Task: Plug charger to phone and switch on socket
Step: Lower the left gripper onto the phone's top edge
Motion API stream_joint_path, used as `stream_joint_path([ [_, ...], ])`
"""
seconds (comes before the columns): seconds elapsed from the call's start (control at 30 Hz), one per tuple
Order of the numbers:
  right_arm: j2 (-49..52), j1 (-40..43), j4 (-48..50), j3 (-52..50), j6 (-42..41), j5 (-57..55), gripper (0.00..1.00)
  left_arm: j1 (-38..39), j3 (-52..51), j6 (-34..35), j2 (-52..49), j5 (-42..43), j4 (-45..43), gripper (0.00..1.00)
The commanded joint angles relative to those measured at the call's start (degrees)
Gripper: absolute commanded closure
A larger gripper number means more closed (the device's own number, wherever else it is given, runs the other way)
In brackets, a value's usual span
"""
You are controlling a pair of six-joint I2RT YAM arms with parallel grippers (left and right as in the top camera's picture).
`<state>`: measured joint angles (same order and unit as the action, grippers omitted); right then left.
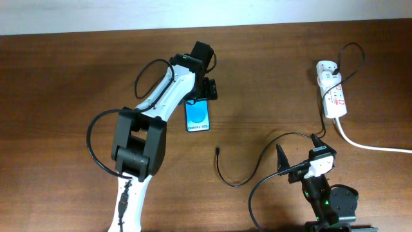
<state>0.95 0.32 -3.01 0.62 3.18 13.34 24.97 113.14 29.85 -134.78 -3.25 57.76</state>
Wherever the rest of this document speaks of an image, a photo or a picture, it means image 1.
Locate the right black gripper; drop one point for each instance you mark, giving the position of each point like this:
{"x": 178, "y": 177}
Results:
{"x": 283, "y": 162}

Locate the blue Galaxy smartphone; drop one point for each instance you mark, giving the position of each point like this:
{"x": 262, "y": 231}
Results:
{"x": 197, "y": 116}

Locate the white charger plug adapter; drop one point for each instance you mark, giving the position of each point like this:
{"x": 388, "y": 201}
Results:
{"x": 326, "y": 78}

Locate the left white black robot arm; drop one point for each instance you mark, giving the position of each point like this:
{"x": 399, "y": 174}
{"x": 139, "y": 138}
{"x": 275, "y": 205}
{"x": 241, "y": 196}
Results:
{"x": 140, "y": 134}

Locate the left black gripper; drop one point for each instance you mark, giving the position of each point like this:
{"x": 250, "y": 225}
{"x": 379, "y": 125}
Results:
{"x": 209, "y": 89}

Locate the white power strip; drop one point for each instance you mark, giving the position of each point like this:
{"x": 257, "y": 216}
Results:
{"x": 334, "y": 104}

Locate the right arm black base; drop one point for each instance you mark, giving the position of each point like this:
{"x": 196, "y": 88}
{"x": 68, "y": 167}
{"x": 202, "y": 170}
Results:
{"x": 334, "y": 210}

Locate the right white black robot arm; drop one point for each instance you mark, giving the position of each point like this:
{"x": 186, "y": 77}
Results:
{"x": 308, "y": 184}

